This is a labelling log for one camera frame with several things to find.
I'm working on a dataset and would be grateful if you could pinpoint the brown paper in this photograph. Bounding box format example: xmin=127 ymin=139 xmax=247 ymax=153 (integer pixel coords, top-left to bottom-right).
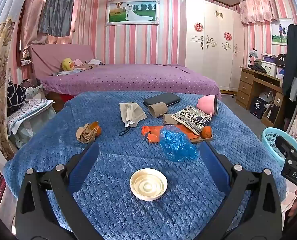
xmin=76 ymin=122 xmax=98 ymax=143

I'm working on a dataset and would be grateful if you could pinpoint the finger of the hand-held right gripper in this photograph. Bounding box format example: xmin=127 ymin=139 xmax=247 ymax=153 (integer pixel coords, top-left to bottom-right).
xmin=275 ymin=135 xmax=297 ymax=162

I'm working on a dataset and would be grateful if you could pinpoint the black case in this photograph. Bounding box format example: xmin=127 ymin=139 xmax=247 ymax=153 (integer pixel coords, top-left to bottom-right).
xmin=143 ymin=92 xmax=181 ymax=107

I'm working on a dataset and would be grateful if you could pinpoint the tangerine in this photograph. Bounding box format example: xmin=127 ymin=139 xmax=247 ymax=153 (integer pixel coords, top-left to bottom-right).
xmin=201 ymin=125 xmax=212 ymax=138

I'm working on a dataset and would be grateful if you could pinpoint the wall poster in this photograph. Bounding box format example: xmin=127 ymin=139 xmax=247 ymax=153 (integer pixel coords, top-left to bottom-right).
xmin=271 ymin=18 xmax=292 ymax=46

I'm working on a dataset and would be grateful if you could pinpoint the white storage box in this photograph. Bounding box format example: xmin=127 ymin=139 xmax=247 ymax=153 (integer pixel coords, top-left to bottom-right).
xmin=261 ymin=60 xmax=279 ymax=77

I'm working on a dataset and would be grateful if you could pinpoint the orange cloth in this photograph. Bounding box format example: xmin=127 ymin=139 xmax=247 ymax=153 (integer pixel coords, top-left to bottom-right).
xmin=142 ymin=124 xmax=200 ymax=143

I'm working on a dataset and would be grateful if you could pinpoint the pink mug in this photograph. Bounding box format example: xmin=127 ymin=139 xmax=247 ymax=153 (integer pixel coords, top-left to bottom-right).
xmin=197 ymin=95 xmax=218 ymax=117

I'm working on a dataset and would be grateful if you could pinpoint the pink floral curtain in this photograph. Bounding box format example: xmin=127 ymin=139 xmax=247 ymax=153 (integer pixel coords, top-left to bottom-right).
xmin=239 ymin=0 xmax=280 ymax=25

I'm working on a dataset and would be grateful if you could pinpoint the black printed box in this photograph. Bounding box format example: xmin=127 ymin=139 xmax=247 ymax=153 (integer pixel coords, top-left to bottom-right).
xmin=250 ymin=97 xmax=270 ymax=119

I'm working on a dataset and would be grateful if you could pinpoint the blue quilted blanket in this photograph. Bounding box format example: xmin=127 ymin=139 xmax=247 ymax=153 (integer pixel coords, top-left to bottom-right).
xmin=2 ymin=91 xmax=287 ymax=240

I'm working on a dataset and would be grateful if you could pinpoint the wooden desk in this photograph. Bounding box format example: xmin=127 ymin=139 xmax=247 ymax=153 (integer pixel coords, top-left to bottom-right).
xmin=237 ymin=66 xmax=285 ymax=128

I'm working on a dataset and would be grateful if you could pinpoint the white fan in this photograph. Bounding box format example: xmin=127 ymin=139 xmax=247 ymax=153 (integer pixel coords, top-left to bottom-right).
xmin=261 ymin=91 xmax=274 ymax=105

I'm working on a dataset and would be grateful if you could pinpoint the white round lid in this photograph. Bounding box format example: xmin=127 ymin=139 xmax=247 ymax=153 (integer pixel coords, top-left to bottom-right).
xmin=130 ymin=169 xmax=168 ymax=201

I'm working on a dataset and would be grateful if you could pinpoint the desk lamp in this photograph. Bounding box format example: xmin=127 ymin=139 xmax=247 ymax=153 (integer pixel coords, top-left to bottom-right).
xmin=248 ymin=48 xmax=258 ymax=68

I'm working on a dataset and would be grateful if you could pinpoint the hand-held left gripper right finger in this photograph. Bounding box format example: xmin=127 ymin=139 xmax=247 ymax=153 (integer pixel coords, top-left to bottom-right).
xmin=200 ymin=140 xmax=282 ymax=240

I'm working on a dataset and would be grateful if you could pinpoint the grey curtain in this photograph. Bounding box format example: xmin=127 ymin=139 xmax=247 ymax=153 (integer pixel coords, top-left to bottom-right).
xmin=37 ymin=0 xmax=78 ymax=37

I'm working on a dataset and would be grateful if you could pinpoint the dark hanging coat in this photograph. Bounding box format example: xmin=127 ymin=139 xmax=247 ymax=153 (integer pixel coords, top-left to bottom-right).
xmin=282 ymin=24 xmax=297 ymax=102

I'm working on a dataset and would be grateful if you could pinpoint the patterned snack packet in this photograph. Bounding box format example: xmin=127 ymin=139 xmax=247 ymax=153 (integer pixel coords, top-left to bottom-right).
xmin=171 ymin=106 xmax=212 ymax=135

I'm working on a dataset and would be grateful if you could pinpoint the yellow duck plush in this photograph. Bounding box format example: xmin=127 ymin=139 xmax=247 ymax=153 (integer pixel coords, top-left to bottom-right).
xmin=61 ymin=58 xmax=74 ymax=72

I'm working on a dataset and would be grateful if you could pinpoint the brown paper bag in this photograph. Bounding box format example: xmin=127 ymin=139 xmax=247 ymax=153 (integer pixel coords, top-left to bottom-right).
xmin=191 ymin=134 xmax=214 ymax=144

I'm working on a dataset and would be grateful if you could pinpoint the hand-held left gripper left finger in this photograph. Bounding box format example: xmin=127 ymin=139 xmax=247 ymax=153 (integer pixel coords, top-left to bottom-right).
xmin=15 ymin=141 xmax=106 ymax=240

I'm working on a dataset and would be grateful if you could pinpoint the framed wedding photo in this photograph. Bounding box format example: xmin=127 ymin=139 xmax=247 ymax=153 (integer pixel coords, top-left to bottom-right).
xmin=106 ymin=0 xmax=160 ymax=27

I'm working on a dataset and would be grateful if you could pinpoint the white plastic spoon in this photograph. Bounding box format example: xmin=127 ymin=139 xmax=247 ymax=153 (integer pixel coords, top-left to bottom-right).
xmin=125 ymin=104 xmax=135 ymax=128

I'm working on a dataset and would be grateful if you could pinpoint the turquoise plastic basket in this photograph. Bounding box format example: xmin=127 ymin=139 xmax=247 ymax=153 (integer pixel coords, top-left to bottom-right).
xmin=262 ymin=127 xmax=297 ymax=168

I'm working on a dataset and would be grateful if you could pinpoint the blue plastic bag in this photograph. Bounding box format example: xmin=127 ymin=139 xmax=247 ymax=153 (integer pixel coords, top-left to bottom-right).
xmin=159 ymin=124 xmax=199 ymax=162

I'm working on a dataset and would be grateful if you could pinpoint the dark patterned bag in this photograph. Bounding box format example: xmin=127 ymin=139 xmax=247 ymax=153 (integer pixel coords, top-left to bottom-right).
xmin=7 ymin=82 xmax=26 ymax=113

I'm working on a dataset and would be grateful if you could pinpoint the cardboard box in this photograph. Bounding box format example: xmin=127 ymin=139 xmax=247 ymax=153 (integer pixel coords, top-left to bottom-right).
xmin=261 ymin=102 xmax=280 ymax=128

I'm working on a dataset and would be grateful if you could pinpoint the white wardrobe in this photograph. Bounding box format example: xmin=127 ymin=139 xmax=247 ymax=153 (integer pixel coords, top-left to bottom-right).
xmin=185 ymin=0 xmax=245 ymax=93

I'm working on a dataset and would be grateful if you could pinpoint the pink headboard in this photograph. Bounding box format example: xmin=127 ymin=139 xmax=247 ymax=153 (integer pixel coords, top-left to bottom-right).
xmin=29 ymin=44 xmax=94 ymax=77

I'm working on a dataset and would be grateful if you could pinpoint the purple bed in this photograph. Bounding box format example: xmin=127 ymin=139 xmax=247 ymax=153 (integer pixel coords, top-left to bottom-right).
xmin=40 ymin=64 xmax=222 ymax=100

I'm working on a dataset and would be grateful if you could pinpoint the pink satin curtain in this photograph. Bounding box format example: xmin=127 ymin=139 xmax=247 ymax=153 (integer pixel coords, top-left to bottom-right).
xmin=20 ymin=0 xmax=81 ymax=58

